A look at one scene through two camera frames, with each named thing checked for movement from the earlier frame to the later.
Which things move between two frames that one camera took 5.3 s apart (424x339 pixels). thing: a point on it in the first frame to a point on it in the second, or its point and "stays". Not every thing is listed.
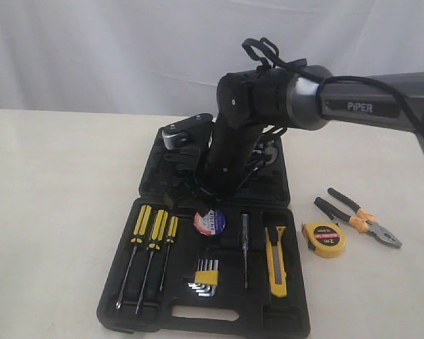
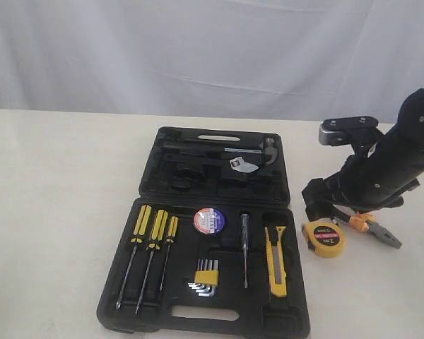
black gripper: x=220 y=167 to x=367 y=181
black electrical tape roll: x=210 y=223 stays
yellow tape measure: x=327 y=239 stays
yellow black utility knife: x=275 y=248 stays
